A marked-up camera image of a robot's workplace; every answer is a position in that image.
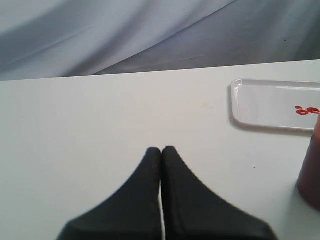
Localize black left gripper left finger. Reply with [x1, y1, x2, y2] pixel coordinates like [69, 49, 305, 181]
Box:
[58, 147, 163, 240]

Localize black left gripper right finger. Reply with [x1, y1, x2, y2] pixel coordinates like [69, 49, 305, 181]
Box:
[161, 146, 277, 240]

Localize red sauce squeeze bottle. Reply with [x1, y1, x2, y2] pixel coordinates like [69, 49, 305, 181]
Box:
[296, 117, 320, 211]

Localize red sauce drops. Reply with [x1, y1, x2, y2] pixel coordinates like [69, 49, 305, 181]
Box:
[295, 105, 320, 116]

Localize white rectangular plastic tray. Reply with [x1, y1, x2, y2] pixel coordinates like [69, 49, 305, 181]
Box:
[230, 79, 320, 132]

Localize grey fabric backdrop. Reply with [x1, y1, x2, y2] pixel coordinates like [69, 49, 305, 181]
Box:
[0, 0, 320, 81]

